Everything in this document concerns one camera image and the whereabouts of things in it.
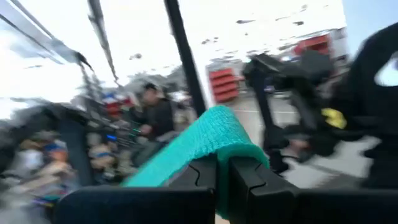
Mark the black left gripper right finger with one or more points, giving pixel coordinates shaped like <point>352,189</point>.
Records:
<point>280,205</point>

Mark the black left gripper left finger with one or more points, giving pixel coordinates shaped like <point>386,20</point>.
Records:
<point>140,205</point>

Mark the teal elastic bandage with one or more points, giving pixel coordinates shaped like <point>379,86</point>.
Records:
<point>205,133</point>

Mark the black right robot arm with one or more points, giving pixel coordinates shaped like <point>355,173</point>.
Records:
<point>267,102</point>

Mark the yellow tag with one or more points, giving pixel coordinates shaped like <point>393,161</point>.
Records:
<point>334,118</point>

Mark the person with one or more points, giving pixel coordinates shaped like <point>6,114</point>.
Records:
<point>158,115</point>

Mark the red storage bin rack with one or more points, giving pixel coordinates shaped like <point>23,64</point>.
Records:
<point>224,85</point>

